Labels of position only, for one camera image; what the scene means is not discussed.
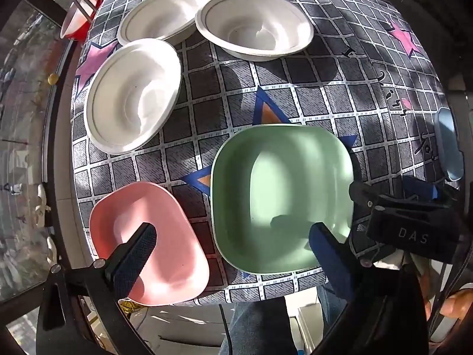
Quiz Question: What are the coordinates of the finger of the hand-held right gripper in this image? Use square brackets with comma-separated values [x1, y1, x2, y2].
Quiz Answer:
[348, 180, 388, 209]
[402, 175, 441, 203]

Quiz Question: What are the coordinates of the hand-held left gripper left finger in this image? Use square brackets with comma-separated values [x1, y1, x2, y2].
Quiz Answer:
[36, 222, 159, 355]

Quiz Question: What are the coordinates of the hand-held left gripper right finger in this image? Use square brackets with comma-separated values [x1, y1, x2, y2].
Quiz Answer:
[308, 222, 431, 355]

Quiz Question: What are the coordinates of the pink square plate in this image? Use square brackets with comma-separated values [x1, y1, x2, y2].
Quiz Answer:
[89, 182, 210, 307]

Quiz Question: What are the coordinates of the green square plate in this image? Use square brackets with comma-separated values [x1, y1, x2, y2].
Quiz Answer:
[210, 124, 355, 275]

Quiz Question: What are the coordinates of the person's right hand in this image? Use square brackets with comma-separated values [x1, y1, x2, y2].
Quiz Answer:
[425, 288, 473, 343]

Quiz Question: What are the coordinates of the person's blue jeans leg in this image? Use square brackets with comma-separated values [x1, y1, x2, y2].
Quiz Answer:
[317, 284, 349, 328]
[219, 295, 298, 355]

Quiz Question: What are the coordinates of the light blue plate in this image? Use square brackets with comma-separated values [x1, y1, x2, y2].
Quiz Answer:
[433, 107, 465, 182]

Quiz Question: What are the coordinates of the grey checkered star tablecloth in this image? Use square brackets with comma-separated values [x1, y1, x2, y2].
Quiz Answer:
[70, 0, 461, 306]

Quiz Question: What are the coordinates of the white paper bowl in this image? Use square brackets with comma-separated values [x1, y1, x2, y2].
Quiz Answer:
[83, 39, 183, 155]
[117, 0, 212, 46]
[195, 0, 315, 60]

